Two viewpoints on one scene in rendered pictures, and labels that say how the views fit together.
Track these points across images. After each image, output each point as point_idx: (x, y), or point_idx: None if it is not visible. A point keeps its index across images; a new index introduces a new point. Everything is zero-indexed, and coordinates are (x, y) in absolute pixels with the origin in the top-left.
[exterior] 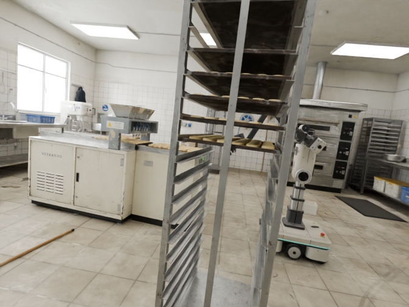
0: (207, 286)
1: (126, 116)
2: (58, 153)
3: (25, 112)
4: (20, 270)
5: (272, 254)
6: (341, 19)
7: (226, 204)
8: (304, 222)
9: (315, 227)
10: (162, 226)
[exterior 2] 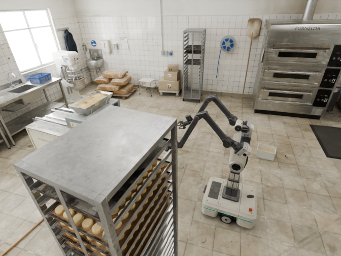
0: None
1: (84, 115)
2: (47, 139)
3: (28, 72)
4: (39, 236)
5: None
6: None
7: (192, 151)
8: (243, 189)
9: (250, 197)
10: None
